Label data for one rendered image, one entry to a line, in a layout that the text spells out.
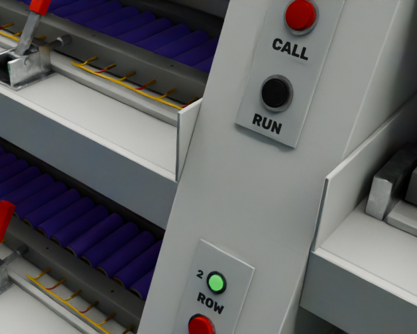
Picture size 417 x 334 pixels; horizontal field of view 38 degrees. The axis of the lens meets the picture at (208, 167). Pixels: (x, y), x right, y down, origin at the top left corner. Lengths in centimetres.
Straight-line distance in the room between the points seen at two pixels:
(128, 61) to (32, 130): 9
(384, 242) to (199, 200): 11
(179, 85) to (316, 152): 16
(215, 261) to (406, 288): 11
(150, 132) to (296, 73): 14
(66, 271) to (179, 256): 19
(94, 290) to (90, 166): 14
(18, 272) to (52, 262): 4
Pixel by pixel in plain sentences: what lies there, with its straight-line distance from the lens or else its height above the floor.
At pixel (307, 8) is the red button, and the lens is 33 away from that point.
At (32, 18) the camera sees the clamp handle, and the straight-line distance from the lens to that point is 50.
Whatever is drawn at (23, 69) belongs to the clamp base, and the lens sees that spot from 49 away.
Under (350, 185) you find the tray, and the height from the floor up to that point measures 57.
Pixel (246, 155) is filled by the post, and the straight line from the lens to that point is 35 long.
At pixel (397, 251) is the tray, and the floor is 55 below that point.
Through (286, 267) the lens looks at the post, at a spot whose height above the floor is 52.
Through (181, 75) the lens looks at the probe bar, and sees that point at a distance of 46.
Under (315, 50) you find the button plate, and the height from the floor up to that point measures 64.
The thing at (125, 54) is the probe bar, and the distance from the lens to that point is 49.
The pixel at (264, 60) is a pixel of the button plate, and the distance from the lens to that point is 34.
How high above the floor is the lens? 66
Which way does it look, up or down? 17 degrees down
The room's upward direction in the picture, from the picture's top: 16 degrees clockwise
